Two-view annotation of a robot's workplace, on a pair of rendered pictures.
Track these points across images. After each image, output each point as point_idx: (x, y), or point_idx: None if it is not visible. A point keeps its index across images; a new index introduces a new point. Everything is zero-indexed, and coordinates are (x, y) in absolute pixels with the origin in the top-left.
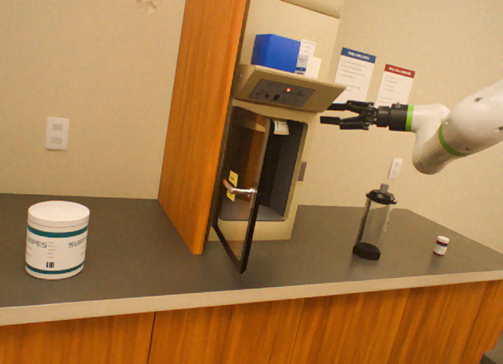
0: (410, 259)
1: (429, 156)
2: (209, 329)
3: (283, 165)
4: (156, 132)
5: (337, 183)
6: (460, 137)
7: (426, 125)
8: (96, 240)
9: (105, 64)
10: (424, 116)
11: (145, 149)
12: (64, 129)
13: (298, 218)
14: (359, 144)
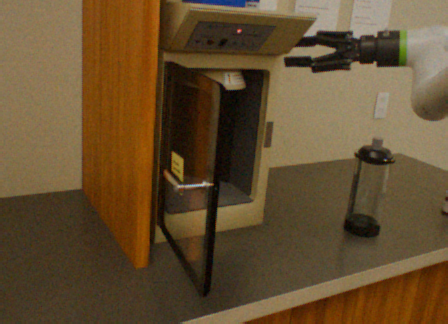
0: (417, 227)
1: (437, 100)
2: None
3: (242, 128)
4: (68, 101)
5: (311, 133)
6: None
7: (426, 56)
8: (0, 268)
9: None
10: (422, 45)
11: (56, 126)
12: None
13: (268, 188)
14: (335, 81)
